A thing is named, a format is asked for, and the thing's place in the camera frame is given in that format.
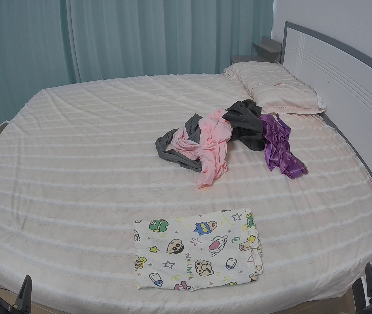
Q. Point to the white printed pyjama bottoms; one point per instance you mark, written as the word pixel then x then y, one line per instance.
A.
pixel 189 250

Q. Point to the bed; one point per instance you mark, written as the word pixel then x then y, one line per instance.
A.
pixel 74 175

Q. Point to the purple garment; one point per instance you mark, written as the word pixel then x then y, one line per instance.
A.
pixel 277 142

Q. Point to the dark grey garment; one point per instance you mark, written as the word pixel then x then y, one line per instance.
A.
pixel 245 123

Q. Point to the pink garment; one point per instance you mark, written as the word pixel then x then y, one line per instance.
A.
pixel 212 149

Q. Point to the cream pillow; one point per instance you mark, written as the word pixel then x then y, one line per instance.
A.
pixel 277 83

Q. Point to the blue-green curtain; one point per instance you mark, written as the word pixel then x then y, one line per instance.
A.
pixel 173 28
pixel 19 44

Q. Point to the grey bedside table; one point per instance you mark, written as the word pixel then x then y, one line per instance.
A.
pixel 271 46

